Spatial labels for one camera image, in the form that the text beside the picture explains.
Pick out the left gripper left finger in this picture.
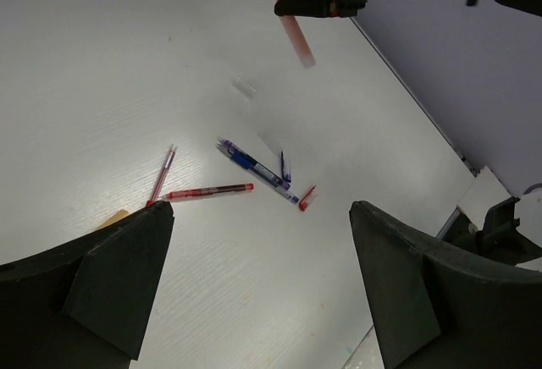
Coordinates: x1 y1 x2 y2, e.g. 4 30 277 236
1 201 174 368

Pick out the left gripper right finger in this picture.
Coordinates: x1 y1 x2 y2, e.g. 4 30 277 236
350 200 541 368

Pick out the dark red ink pen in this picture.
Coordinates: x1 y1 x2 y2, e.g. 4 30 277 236
161 183 254 202

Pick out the red gel pen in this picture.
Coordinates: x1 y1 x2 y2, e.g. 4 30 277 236
146 145 177 207

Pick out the clear small cap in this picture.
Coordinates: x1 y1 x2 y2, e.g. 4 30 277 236
231 77 257 99

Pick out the blue gel pen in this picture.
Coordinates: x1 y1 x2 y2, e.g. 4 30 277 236
217 142 299 204

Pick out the red pen cap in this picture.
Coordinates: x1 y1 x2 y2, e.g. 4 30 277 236
298 185 317 212

